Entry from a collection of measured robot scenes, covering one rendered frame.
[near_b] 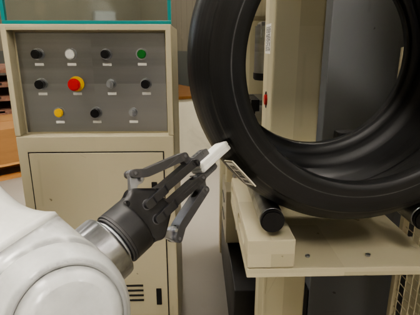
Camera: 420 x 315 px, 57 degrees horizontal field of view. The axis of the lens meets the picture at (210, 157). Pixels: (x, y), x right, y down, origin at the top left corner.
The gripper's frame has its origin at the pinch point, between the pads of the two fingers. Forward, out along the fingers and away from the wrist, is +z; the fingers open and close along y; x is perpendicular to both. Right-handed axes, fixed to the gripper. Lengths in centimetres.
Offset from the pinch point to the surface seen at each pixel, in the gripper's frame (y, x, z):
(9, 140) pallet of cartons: -29, -340, 59
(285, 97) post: 6.6, -16.5, 42.2
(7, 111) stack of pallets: -62, -439, 101
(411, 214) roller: 29.5, 13.9, 22.5
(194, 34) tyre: -17.6, 1.7, 8.6
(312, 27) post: -5, -7, 52
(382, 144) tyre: 24.7, 2.3, 42.6
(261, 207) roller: 15.0, -3.1, 6.5
